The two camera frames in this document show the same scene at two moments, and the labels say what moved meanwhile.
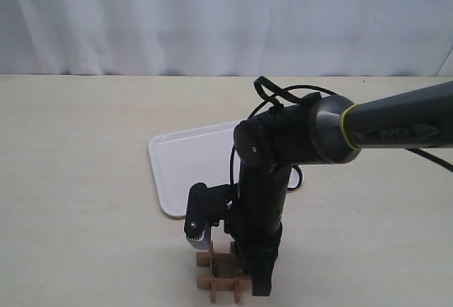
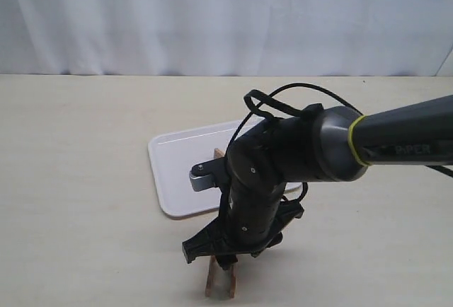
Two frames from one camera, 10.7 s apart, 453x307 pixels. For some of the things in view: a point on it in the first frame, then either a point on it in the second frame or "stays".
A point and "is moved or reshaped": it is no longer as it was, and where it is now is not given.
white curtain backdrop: [249, 21] stays
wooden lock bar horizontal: [225, 283] -> [232, 290]
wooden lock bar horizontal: [219, 259] is moved or reshaped
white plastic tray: [182, 159] stays
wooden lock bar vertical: [235, 271] -> [219, 153]
